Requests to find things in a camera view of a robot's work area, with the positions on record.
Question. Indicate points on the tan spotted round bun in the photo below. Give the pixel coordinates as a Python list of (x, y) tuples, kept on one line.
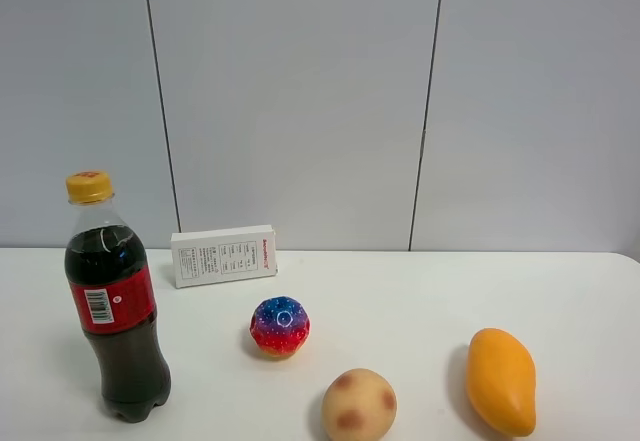
[(360, 405)]

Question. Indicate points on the white printed box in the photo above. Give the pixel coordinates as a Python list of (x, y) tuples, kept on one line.
[(225, 255)]

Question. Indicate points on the red blue strawberry toy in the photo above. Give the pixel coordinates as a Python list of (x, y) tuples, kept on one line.
[(279, 327)]

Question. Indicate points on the cola bottle yellow cap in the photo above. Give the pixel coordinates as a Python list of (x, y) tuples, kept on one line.
[(108, 274)]

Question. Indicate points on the yellow mango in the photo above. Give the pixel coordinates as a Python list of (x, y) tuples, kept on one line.
[(501, 382)]

